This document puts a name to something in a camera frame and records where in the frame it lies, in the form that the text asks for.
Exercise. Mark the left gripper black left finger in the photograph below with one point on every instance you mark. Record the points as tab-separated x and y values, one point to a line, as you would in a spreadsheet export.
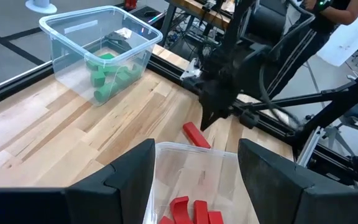
120	199

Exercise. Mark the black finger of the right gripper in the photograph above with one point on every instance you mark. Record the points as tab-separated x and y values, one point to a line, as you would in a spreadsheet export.
225	107
208	112

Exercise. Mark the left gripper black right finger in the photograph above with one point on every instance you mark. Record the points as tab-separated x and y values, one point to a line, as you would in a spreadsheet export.
278	199

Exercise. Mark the red block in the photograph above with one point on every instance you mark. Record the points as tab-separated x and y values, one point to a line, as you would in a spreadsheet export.
200	213
196	135
166	221
179	211
215	217

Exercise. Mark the clear plastic bin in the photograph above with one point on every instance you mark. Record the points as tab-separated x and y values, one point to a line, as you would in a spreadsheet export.
73	77
197	174

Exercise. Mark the green block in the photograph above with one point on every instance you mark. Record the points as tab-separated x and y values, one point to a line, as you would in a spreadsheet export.
106	92
107	56
97	78
135	71
123	79
92	65

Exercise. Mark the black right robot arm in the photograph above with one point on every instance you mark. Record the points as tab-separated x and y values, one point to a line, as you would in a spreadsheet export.
266	21

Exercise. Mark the person's forearm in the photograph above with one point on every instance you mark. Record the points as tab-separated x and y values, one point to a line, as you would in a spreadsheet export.
350	15

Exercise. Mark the wooden workbench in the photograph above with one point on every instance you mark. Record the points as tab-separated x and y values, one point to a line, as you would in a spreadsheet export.
194	9

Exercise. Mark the person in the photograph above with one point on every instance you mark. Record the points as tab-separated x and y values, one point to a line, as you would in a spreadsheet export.
303	49

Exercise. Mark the white panel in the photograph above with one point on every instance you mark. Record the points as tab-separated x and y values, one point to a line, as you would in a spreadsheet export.
353	43

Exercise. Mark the white stand base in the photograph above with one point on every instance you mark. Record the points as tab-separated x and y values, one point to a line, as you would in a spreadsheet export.
40	7

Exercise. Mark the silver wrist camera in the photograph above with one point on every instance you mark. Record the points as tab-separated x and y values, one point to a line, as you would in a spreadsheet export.
191	69

